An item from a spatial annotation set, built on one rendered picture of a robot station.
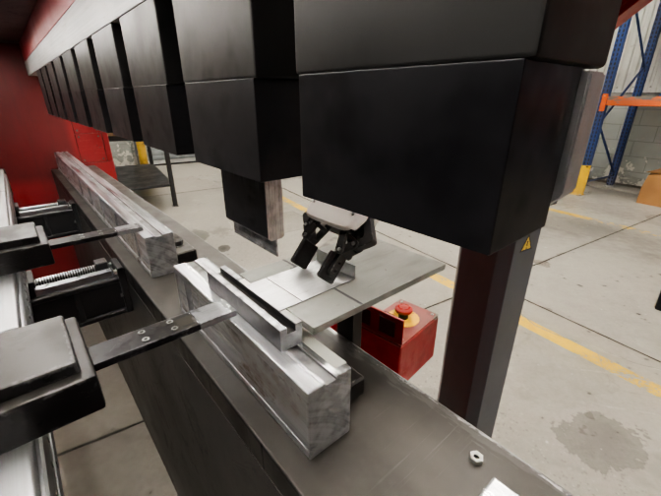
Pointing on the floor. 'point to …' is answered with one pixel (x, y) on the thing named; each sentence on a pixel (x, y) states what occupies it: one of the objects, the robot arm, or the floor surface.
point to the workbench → (146, 173)
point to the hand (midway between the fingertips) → (316, 262)
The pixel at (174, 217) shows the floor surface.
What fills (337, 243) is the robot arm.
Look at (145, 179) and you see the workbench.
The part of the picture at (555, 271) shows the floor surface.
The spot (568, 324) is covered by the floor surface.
